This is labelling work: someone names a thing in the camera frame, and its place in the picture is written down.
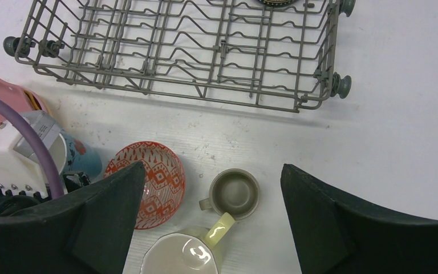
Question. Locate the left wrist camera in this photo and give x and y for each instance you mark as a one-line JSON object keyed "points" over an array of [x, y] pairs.
{"points": [[20, 169]]}

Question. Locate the black patterned bowl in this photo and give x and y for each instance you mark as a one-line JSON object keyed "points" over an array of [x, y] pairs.
{"points": [[277, 3]]}

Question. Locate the pink dotted plate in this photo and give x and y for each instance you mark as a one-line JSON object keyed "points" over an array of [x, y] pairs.
{"points": [[3, 92]]}

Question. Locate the yellow plate under stack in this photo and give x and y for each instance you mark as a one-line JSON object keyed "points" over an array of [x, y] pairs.
{"points": [[36, 102]]}

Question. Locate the pale yellow mug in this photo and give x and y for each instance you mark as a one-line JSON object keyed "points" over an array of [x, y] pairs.
{"points": [[190, 250]]}

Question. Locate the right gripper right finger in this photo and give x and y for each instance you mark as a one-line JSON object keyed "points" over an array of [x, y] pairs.
{"points": [[337, 232]]}

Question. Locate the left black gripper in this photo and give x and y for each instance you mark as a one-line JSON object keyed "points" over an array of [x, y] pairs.
{"points": [[22, 194]]}

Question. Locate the blue floral mug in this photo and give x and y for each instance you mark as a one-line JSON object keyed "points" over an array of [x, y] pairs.
{"points": [[72, 155]]}

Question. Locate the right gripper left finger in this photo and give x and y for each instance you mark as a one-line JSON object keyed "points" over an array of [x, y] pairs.
{"points": [[88, 230]]}

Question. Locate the grey wire dish rack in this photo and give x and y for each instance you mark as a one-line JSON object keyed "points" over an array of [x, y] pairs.
{"points": [[240, 53]]}

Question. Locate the red patterned bowl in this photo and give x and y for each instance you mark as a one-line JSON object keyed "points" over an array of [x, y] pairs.
{"points": [[165, 181]]}

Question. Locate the small grey cup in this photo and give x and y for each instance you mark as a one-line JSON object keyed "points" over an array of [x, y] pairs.
{"points": [[234, 191]]}

